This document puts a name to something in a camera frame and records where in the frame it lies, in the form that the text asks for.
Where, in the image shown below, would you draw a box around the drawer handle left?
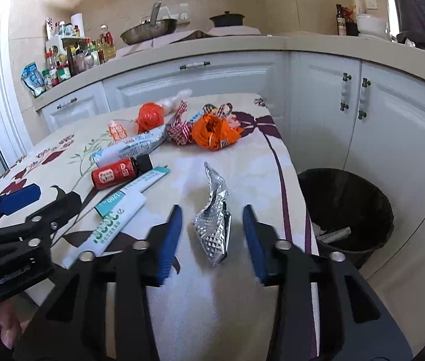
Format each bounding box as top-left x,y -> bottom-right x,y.
57,97 -> 78,110

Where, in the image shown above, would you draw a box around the white spice rack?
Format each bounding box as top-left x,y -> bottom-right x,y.
45,35 -> 87,64

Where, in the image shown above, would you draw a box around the white stacked bowls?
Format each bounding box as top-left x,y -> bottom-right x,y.
356,14 -> 388,39

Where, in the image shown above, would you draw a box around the cooking oil bottle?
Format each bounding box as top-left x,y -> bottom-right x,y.
97,24 -> 116,62

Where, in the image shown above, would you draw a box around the orange plastic bag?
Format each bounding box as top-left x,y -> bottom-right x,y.
191,113 -> 244,151

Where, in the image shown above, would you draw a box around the teal white flat box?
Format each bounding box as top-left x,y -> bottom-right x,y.
94,166 -> 170,218

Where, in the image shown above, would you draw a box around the dark sauce bottle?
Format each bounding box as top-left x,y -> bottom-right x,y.
336,4 -> 347,36

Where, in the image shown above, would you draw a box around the drawer handle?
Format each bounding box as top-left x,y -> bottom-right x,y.
180,61 -> 211,70
57,97 -> 78,110

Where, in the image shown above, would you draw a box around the person's left hand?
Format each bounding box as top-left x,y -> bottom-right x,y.
0,299 -> 30,350

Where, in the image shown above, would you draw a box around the clear plastic bag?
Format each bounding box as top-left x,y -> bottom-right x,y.
156,89 -> 193,115

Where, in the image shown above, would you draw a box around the black trash bin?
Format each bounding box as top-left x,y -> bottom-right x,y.
298,168 -> 394,269

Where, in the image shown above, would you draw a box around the blue white snack bag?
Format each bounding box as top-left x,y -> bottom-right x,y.
92,125 -> 167,168

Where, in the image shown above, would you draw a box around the blue white pouch bag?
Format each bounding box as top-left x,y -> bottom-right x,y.
21,62 -> 46,98

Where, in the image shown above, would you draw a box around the silver foil wrapper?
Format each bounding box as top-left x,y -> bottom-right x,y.
193,162 -> 232,267

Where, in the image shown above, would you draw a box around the metal wok pan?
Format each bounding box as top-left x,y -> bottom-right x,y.
120,2 -> 177,46

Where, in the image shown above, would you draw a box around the drawer handle middle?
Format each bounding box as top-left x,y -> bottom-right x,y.
180,61 -> 211,70

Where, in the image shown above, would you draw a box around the cabinet door handle left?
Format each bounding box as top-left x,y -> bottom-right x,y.
340,73 -> 352,112

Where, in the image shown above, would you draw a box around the red crumpled plastic bag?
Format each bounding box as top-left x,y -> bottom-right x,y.
137,103 -> 164,134

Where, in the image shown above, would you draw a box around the white wall socket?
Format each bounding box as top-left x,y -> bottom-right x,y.
365,0 -> 378,10

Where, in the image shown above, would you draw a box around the white green-lettered paper sleeve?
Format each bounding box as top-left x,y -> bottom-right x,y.
63,191 -> 146,269

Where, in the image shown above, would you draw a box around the floral tablecloth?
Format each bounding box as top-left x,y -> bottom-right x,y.
0,94 -> 318,360

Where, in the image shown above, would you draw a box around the translucent orange-print plastic bag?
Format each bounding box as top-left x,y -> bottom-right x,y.
108,119 -> 139,143

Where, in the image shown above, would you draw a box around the red lid jar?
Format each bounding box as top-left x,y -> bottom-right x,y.
57,63 -> 71,82

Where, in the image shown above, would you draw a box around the light blue wrapper strip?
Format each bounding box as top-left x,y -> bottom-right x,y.
187,109 -> 205,125

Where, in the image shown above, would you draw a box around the black clay pot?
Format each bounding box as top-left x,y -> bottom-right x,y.
209,11 -> 245,28

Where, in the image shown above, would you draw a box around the pink stove cover cloth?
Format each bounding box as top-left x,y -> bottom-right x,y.
116,25 -> 261,58

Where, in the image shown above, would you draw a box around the red white checkered cloth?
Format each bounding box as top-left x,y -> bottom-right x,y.
166,101 -> 233,146

